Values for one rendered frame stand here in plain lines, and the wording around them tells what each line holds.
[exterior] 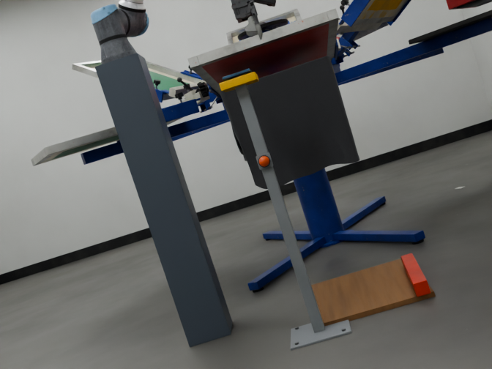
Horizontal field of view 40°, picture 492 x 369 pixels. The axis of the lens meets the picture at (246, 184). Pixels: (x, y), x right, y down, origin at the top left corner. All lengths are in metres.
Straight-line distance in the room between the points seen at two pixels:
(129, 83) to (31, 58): 5.17
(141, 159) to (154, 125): 0.15
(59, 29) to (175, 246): 5.29
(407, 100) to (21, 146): 4.27
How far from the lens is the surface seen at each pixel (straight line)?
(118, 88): 2.73
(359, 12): 3.40
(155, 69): 4.86
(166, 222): 2.72
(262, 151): 2.34
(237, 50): 2.55
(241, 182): 7.31
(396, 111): 7.33
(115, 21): 2.81
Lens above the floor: 0.76
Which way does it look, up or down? 4 degrees down
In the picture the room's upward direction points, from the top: 18 degrees counter-clockwise
